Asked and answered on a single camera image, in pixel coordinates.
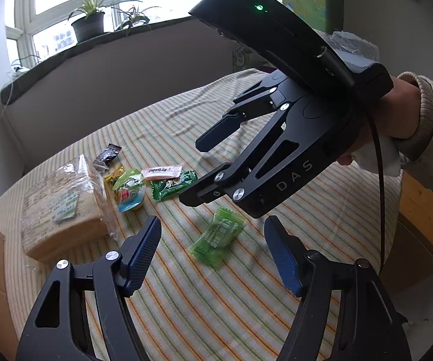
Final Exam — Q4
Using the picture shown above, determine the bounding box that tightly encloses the potted spider plant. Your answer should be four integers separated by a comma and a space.
68, 0, 105, 43

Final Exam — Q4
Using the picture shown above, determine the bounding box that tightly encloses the yellow candy wrapper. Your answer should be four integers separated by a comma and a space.
103, 165, 125, 189

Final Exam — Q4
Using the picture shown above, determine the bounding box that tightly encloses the small black snack packet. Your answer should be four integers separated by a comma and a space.
92, 143, 122, 172

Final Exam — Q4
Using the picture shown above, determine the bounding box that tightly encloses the light green candy packet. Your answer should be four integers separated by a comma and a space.
190, 207, 245, 270

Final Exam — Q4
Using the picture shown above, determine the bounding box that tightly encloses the dark green candy packet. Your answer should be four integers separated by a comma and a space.
150, 170, 198, 201

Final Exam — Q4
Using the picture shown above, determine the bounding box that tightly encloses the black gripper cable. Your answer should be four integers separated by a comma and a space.
366, 120, 388, 276

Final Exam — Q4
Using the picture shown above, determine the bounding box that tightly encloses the bagged sliced bread loaf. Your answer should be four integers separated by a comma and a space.
20, 155, 117, 262

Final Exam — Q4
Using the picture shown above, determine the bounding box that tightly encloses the green jelly cup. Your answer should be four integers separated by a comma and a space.
113, 169, 145, 213

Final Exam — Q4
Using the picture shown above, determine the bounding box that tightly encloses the green printed bag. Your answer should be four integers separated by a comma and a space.
232, 47, 255, 73

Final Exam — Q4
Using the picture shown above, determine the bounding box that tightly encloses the white lace cloth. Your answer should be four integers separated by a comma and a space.
315, 29, 379, 62

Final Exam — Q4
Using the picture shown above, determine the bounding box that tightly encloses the person's right hand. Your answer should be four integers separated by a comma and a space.
336, 76, 422, 167

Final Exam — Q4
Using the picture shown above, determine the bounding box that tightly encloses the small trailing plant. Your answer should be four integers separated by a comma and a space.
112, 5, 152, 34

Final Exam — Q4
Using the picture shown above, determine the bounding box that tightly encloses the striped tablecloth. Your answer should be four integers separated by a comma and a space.
0, 68, 406, 361

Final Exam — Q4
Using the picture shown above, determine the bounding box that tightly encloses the pink white candy packet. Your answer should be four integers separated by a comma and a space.
141, 164, 183, 181

